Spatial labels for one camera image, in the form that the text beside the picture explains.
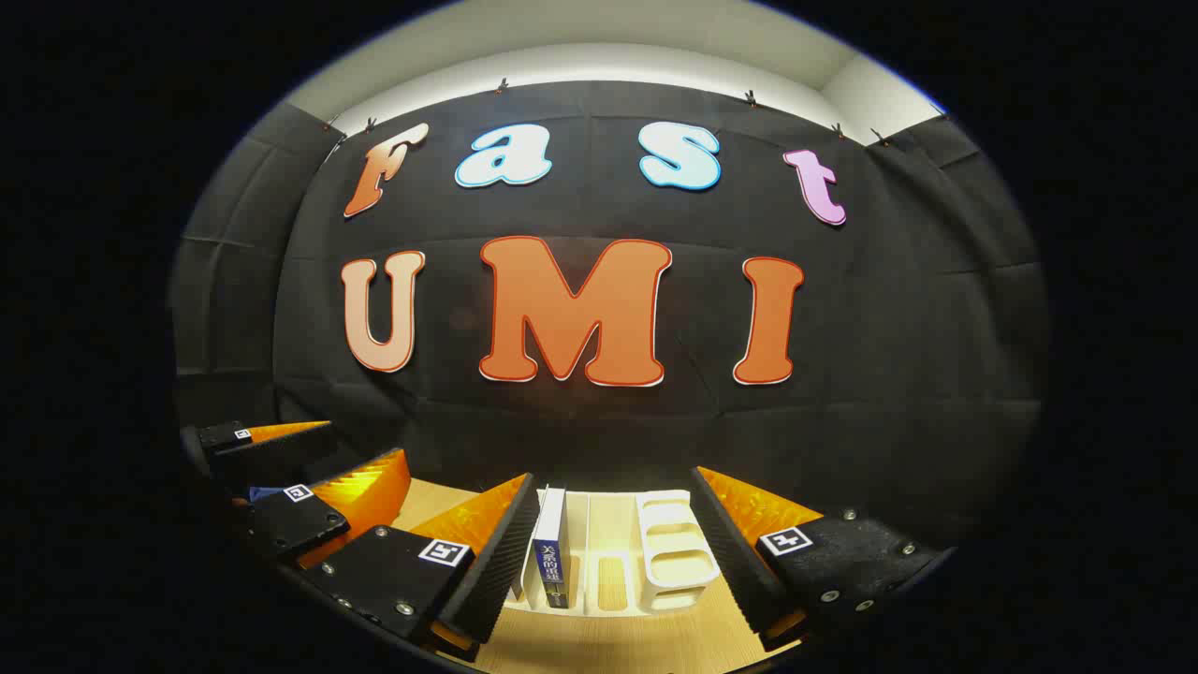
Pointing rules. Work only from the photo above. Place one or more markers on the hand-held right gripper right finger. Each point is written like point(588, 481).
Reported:
point(735, 562)

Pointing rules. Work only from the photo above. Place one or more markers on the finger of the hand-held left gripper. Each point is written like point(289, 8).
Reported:
point(295, 524)
point(271, 454)

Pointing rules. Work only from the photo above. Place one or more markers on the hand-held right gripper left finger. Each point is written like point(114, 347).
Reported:
point(501, 571)

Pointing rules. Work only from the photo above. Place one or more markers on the blue schoolbag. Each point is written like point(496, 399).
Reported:
point(262, 492)

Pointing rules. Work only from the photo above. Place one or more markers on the blue cover book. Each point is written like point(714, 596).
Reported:
point(552, 571)

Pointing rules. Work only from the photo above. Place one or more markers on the white bookshelf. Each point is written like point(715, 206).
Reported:
point(674, 552)

